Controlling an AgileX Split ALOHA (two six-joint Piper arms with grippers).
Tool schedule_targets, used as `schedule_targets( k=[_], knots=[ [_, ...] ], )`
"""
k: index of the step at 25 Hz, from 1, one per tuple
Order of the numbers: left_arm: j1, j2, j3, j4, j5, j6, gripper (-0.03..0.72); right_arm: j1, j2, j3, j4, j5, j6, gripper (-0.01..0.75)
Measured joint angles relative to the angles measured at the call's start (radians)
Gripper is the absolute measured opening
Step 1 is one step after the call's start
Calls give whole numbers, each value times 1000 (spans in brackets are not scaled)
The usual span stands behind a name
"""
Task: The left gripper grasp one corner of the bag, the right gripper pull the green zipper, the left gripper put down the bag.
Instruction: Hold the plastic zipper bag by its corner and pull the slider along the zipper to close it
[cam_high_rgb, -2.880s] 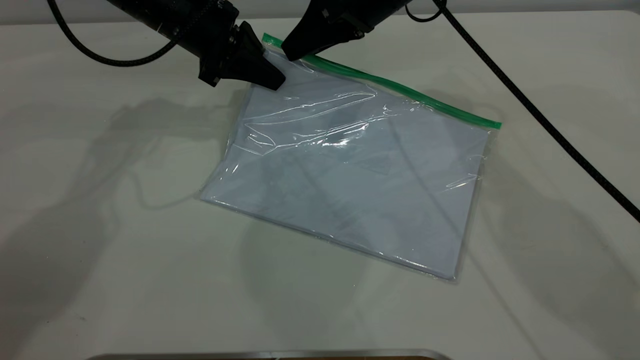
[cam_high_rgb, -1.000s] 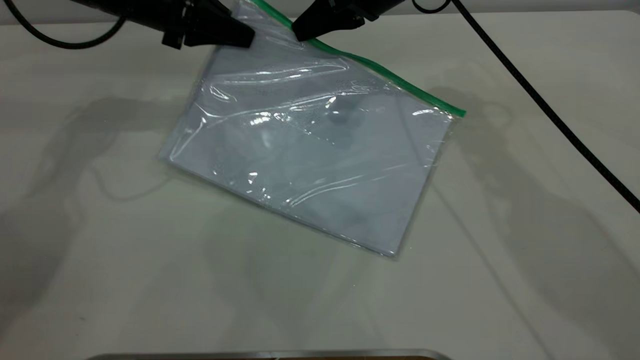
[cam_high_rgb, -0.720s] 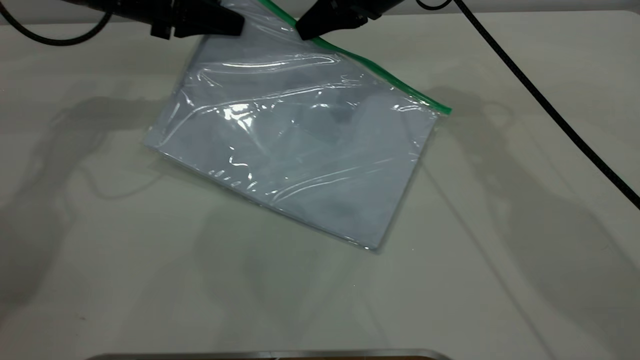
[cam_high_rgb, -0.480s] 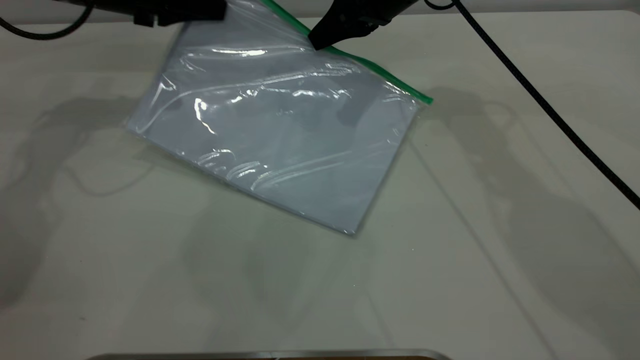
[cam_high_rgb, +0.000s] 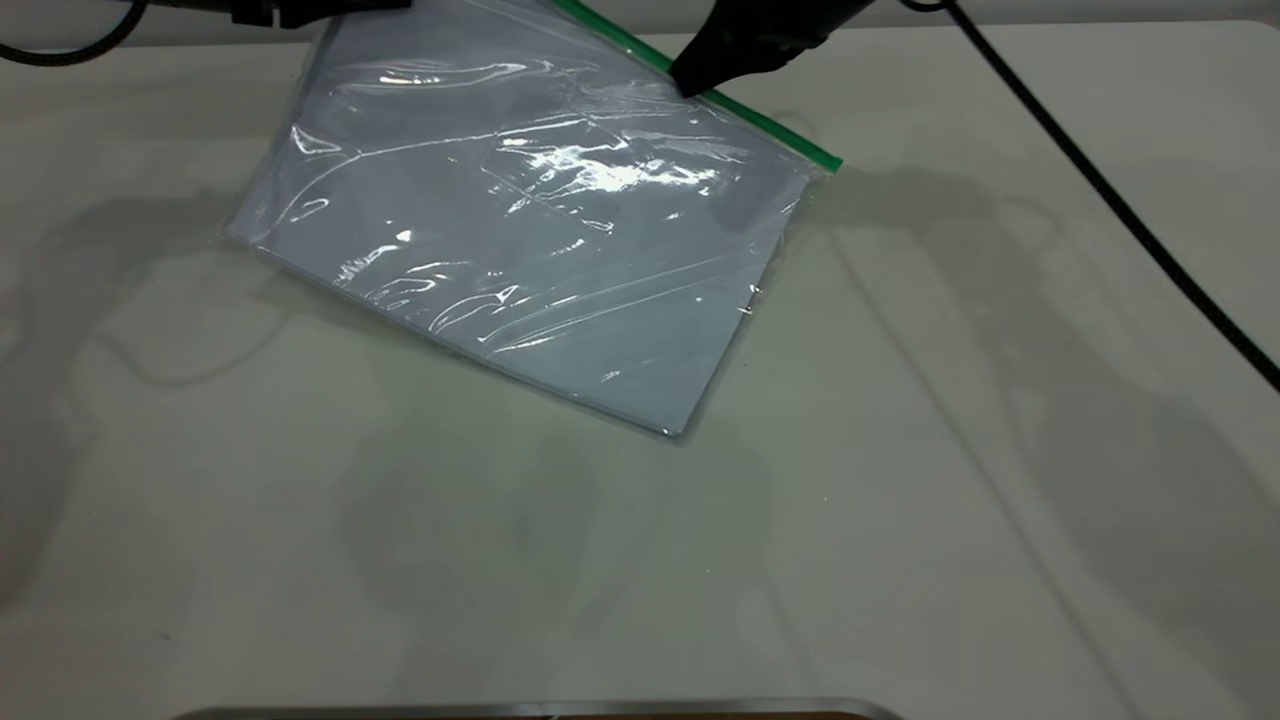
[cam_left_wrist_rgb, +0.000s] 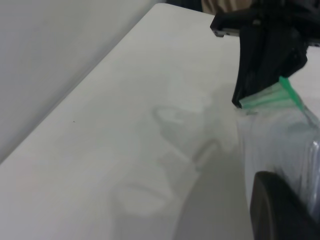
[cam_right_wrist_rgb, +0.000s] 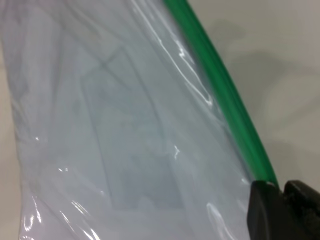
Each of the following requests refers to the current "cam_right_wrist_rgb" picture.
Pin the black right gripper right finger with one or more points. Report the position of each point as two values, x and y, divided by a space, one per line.
303 202

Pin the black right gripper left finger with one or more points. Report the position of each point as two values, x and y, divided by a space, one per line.
267 215

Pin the white paper sheets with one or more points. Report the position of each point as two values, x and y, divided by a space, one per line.
100 130

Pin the clear plastic bag green zipper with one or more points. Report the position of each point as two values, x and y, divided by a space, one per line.
125 125

